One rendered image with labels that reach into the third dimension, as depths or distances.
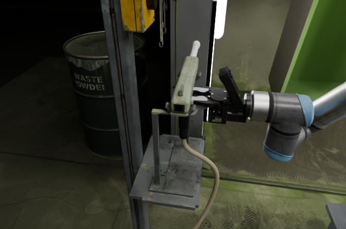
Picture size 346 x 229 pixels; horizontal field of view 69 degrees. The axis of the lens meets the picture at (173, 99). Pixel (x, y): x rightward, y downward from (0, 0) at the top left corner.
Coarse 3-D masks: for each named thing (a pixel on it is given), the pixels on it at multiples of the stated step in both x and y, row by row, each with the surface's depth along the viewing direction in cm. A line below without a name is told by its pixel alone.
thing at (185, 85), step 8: (192, 48) 97; (192, 56) 88; (184, 64) 82; (192, 64) 81; (184, 72) 76; (192, 72) 77; (184, 80) 72; (192, 80) 72; (176, 88) 68; (184, 88) 68; (192, 88) 70; (176, 96) 64; (184, 96) 64; (176, 104) 63; (184, 104) 63; (176, 112) 65; (184, 112) 64; (184, 120) 78; (184, 128) 80; (184, 136) 82
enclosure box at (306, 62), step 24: (312, 0) 131; (336, 0) 160; (288, 24) 166; (312, 24) 173; (336, 24) 171; (288, 48) 163; (312, 48) 185; (336, 48) 183; (288, 72) 161; (312, 72) 199; (336, 72) 196; (312, 96) 191
